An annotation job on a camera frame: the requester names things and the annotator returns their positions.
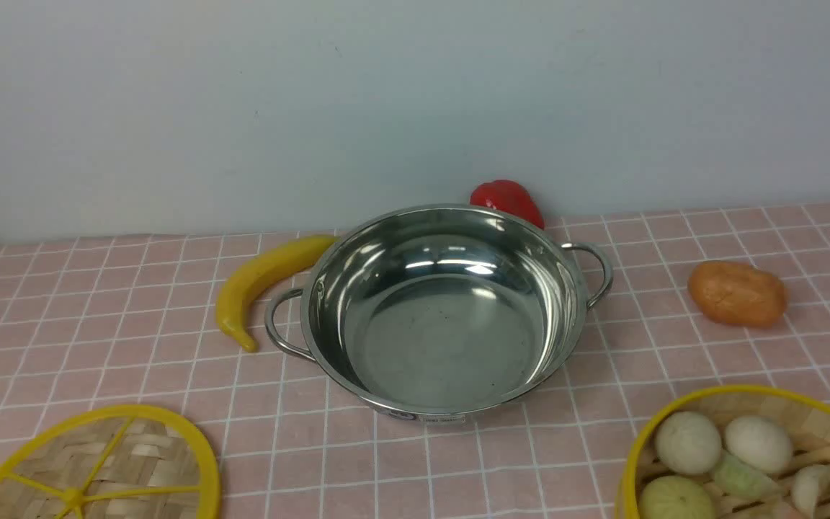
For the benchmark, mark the yellow woven steamer lid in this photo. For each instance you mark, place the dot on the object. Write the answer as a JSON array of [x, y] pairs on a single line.
[[124, 461]]

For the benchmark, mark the yellow bamboo steamer basket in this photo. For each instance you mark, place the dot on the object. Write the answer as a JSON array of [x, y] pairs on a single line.
[[807, 421]]

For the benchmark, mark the stainless steel pot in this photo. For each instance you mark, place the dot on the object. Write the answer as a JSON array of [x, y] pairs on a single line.
[[439, 312]]

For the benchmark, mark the red plastic bell pepper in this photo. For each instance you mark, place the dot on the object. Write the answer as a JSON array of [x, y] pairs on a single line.
[[508, 196]]

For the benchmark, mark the yellow plastic banana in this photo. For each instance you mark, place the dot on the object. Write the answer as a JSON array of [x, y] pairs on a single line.
[[253, 278]]

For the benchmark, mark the orange plastic potato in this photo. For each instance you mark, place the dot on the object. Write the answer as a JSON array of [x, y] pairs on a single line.
[[738, 294]]

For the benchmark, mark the white round bun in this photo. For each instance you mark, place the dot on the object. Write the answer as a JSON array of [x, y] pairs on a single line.
[[759, 442], [688, 443]]

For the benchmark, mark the green round bun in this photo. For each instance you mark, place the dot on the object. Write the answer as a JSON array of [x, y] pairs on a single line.
[[675, 497]]

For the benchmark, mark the pink checkered tablecloth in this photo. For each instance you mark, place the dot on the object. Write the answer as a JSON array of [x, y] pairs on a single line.
[[130, 320]]

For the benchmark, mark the green dumpling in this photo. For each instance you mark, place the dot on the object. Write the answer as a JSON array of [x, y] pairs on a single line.
[[740, 480]]

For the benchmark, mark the white dumpling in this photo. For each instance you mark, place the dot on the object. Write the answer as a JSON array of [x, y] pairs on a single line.
[[809, 485]]

